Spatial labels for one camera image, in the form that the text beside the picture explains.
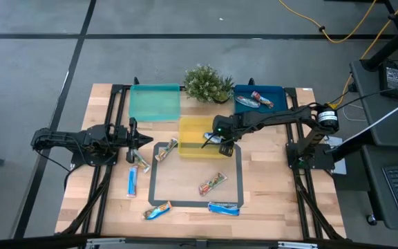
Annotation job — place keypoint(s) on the blue orange granola bar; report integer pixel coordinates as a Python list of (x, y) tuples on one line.
[(157, 211)]

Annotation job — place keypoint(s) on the black aluminium rig frame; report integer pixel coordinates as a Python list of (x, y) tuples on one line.
[(116, 89)]

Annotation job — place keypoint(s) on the green yellow granola bar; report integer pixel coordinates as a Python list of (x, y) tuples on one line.
[(166, 149)]

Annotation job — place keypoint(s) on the small green potted plant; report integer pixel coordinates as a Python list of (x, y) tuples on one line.
[(225, 91)]

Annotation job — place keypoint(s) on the dark grey desk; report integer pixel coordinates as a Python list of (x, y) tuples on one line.
[(375, 173)]

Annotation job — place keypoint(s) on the black caster wheel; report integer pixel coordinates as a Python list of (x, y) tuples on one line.
[(371, 220)]

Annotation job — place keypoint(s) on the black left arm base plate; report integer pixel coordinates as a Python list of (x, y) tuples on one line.
[(81, 160)]

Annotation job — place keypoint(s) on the silver red granola bar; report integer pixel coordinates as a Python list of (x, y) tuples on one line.
[(247, 101)]

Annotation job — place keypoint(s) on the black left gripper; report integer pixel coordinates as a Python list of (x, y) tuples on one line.
[(121, 136)]

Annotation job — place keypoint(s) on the blue plastic tray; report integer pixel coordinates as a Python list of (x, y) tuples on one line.
[(275, 110)]

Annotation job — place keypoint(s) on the black power adapter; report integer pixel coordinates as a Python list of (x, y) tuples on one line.
[(391, 79)]

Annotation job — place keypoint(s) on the black stand leg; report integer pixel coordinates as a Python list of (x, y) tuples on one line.
[(392, 45)]

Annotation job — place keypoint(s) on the silver aluminium bracket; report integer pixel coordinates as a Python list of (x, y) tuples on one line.
[(297, 245), (105, 242)]

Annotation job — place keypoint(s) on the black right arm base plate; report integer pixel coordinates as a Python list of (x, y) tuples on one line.
[(292, 162)]

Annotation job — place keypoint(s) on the teal plastic tray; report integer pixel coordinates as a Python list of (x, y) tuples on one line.
[(154, 103)]

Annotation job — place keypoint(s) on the black slanted bar white edge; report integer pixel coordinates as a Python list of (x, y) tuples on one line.
[(358, 141)]

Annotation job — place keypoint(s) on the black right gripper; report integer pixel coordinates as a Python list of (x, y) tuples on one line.
[(223, 124)]

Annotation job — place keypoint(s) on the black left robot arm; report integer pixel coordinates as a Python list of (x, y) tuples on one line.
[(64, 138)]

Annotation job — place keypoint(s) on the large white-flowered potted plant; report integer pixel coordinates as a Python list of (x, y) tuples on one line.
[(202, 83)]

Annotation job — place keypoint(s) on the red green chewy granola bar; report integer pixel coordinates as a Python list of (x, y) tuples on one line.
[(213, 184)]

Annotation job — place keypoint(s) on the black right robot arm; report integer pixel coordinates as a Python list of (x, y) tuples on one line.
[(275, 119)]

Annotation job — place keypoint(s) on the yellow plastic tray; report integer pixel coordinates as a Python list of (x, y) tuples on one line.
[(192, 135)]

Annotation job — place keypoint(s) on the white plate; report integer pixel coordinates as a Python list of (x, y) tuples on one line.
[(340, 167)]

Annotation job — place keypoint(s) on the black-bordered silicone baking mat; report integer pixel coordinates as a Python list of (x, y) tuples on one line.
[(185, 180)]

